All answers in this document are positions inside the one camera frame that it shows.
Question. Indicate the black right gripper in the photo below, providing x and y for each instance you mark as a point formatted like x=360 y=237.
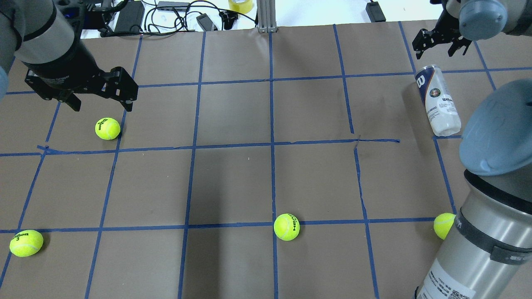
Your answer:
x=451 y=25

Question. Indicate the tennis ball near right gripper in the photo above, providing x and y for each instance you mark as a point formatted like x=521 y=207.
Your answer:
x=442 y=224

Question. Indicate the black power adapter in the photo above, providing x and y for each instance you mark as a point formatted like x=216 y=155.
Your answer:
x=130 y=18

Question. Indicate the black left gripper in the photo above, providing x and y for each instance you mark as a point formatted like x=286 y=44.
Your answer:
x=62 y=71

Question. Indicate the yellow tape roll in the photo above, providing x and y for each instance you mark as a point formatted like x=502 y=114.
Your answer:
x=241 y=6

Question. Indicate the clear tennis ball can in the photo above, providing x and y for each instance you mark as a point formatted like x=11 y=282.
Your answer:
x=440 y=108

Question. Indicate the far Wilson tennis ball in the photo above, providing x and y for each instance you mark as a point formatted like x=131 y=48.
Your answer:
x=26 y=243

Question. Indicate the centre Head tennis ball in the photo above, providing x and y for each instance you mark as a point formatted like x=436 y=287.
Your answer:
x=286 y=227

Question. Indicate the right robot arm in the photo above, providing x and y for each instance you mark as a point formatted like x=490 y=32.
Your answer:
x=490 y=238

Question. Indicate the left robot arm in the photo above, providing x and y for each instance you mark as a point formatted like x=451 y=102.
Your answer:
x=45 y=35

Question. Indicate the near Wilson tennis ball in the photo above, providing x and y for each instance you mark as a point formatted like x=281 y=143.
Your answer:
x=107 y=128

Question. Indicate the wilson tennis ball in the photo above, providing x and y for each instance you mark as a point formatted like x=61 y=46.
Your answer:
x=26 y=243
x=107 y=128

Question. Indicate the aluminium frame post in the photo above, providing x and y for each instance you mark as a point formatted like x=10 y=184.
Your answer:
x=266 y=14

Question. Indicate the small black adapter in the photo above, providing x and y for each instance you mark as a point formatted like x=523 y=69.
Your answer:
x=374 y=11

